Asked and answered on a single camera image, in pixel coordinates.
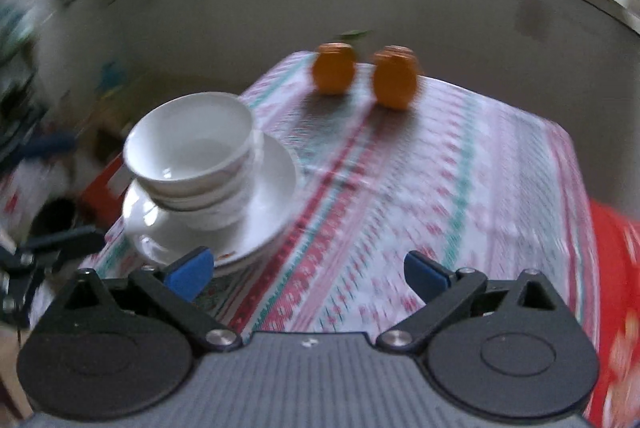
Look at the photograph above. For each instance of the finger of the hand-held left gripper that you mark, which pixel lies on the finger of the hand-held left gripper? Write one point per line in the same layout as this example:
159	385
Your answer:
65	242
17	295

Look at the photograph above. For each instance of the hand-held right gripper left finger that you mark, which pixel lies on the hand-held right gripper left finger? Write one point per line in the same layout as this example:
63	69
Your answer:
192	270

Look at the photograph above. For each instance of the red cardboard box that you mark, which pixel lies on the red cardboard box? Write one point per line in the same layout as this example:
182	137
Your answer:
107	190

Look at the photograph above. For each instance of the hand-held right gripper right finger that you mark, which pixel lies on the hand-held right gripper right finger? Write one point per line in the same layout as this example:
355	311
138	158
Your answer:
425	280

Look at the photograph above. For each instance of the white plastic bags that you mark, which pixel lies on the white plastic bags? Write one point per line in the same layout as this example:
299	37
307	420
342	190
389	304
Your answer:
30	193

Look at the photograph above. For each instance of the patterned tablecloth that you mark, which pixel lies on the patterned tablecloth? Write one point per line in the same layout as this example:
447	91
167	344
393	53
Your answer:
425	158

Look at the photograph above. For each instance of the orange without leaf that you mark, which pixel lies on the orange without leaf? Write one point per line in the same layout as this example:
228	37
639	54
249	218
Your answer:
395	78

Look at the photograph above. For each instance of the orange with green leaf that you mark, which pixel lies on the orange with green leaf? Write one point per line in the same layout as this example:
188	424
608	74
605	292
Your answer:
334	68

